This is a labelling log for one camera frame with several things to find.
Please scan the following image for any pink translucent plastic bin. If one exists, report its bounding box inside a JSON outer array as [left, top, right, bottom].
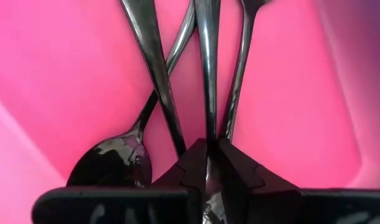
[[0, 0, 380, 224]]

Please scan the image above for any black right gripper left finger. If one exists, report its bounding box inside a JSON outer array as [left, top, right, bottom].
[[31, 139, 208, 224]]

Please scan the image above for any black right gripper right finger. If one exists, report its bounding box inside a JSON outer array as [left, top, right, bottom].
[[216, 139, 380, 224]]

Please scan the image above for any large black metal spoon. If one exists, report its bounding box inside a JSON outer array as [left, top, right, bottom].
[[119, 0, 187, 158]]

